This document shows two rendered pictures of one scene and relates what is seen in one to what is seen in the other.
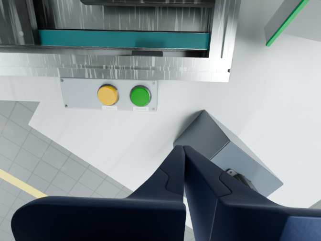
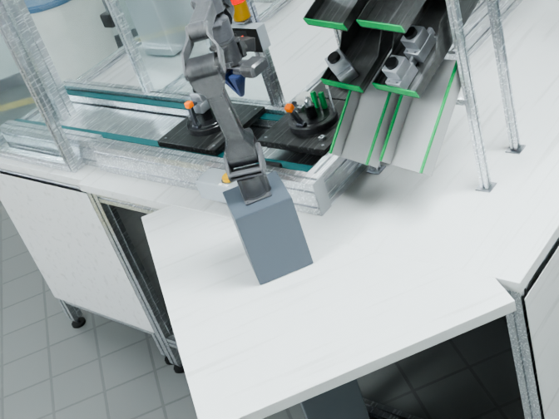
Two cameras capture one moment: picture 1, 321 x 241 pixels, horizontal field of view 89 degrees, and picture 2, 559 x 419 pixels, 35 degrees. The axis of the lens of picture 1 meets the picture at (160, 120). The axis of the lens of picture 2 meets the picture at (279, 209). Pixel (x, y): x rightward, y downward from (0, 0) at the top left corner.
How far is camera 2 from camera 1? 2.17 m
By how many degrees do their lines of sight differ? 70
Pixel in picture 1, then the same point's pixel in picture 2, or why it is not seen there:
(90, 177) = not seen: outside the picture
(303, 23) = (356, 152)
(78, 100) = (208, 178)
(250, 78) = (351, 221)
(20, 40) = (209, 148)
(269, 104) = (358, 242)
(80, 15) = not seen: hidden behind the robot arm
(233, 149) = (274, 174)
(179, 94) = not seen: hidden behind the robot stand
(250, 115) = (336, 248)
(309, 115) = (393, 259)
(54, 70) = (211, 163)
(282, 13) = (339, 141)
